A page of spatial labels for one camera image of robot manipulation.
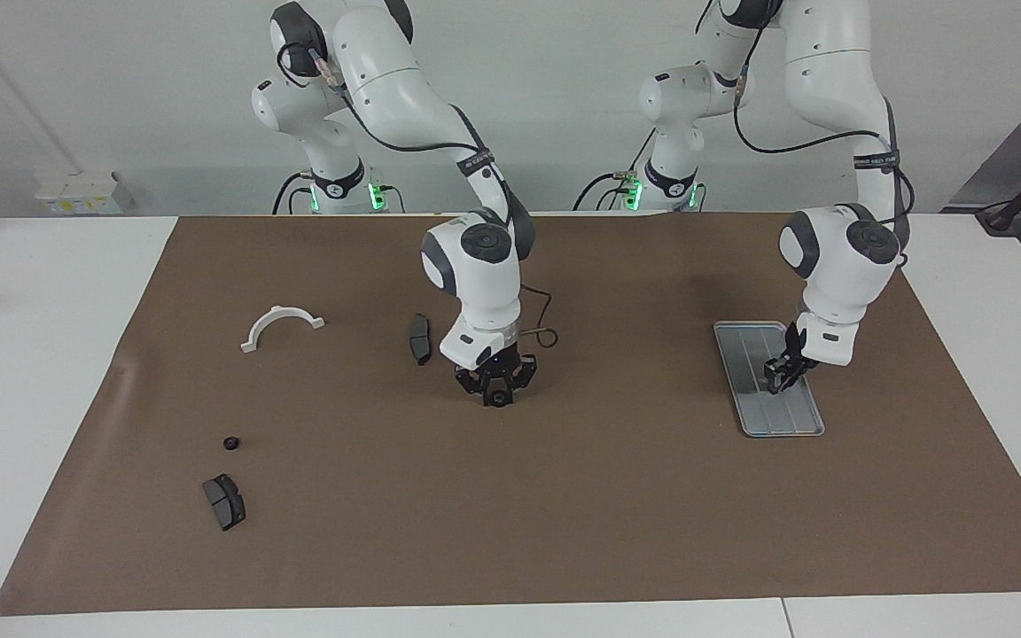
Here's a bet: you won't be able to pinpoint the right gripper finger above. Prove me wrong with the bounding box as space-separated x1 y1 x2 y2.
456 368 492 407
503 354 540 405

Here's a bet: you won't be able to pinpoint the silver metal tray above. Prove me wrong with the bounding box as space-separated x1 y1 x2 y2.
713 321 827 439

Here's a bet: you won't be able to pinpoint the dark curved brake pad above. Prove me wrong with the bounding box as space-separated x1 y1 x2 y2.
408 314 433 367

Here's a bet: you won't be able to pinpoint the brown paper table mat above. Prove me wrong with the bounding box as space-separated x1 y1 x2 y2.
0 211 1021 617

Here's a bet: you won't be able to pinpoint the dark grooved brake pad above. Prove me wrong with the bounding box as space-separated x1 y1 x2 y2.
202 474 246 533

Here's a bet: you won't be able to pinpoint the black left base cables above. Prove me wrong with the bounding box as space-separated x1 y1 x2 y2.
573 131 658 212

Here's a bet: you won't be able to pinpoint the black base cables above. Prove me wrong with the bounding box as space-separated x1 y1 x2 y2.
272 171 313 214
573 131 658 212

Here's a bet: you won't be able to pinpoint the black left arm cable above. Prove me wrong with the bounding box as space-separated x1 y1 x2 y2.
697 0 916 267

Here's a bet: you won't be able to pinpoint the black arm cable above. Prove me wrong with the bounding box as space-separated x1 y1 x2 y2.
276 40 560 349
697 0 916 267

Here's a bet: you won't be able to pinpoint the white semicircular plastic bracket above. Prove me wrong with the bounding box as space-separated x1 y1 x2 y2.
240 305 326 354

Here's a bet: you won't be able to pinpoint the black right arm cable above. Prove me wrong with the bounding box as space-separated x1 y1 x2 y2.
276 40 560 349

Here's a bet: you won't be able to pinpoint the black right base cables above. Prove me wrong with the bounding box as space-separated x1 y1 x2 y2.
272 171 313 214

